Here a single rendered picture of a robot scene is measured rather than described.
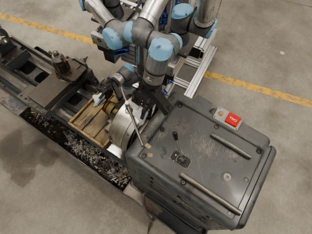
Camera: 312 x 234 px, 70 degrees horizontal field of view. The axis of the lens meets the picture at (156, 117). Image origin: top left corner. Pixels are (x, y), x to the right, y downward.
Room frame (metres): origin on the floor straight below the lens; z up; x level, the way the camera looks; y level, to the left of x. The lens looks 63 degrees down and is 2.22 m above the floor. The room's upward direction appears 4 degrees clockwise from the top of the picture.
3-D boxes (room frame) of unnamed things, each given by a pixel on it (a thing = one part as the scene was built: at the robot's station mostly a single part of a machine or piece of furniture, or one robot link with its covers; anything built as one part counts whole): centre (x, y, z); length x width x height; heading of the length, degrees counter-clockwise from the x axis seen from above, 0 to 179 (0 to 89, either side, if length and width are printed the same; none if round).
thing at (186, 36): (1.14, -0.10, 1.21); 0.15 x 0.15 x 0.10
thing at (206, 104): (0.59, -0.23, 1.24); 0.09 x 0.08 x 0.03; 60
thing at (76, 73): (0.92, 0.62, 0.99); 0.20 x 0.10 x 0.05; 60
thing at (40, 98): (0.88, 0.68, 0.95); 0.43 x 0.17 x 0.05; 150
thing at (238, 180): (0.36, -0.23, 1.06); 0.59 x 0.48 x 0.39; 60
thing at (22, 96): (0.89, 0.73, 0.90); 0.47 x 0.30 x 0.06; 150
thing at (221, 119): (0.52, -0.35, 1.23); 0.13 x 0.08 x 0.05; 60
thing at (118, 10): (1.33, 0.35, 1.21); 0.15 x 0.15 x 0.10
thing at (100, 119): (0.67, 0.35, 0.89); 0.36 x 0.30 x 0.04; 150
